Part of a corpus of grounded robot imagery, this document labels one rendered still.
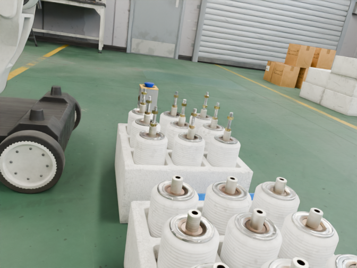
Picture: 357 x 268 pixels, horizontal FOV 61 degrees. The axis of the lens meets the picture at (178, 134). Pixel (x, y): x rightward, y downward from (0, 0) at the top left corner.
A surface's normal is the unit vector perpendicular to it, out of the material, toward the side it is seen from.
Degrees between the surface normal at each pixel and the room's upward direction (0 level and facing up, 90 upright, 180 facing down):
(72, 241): 0
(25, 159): 90
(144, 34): 90
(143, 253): 0
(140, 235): 0
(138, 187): 90
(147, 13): 90
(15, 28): 115
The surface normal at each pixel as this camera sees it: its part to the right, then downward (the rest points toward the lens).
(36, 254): 0.14, -0.93
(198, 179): 0.23, 0.35
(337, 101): -0.96, -0.05
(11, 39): 0.11, 0.71
